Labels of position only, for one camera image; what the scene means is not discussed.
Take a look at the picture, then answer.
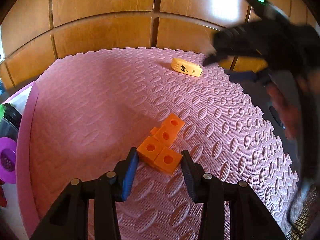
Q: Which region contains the yellow-orange oval toy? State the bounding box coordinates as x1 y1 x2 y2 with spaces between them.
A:
171 58 202 77

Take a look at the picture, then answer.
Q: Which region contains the red toy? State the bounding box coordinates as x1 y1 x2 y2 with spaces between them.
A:
0 180 7 207

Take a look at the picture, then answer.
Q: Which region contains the magenta spool toy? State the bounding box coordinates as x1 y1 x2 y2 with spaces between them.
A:
0 137 17 184

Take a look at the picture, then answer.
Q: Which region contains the orange cube block toy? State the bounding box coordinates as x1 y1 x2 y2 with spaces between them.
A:
137 113 185 175

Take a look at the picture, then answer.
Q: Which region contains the person's hand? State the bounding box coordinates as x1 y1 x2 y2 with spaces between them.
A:
266 83 300 140

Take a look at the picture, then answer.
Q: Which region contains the pink-rimmed white tray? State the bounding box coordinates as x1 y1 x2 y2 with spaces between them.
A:
1 82 40 239

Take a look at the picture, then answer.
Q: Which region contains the clear jar with black lid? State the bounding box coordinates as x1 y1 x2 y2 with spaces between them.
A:
0 103 22 141

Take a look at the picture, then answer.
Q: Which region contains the pink foam puzzle mat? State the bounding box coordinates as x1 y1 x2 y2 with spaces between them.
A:
17 48 298 235

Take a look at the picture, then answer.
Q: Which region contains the wooden cabinet wall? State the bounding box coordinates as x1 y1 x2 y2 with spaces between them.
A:
1 0 319 89

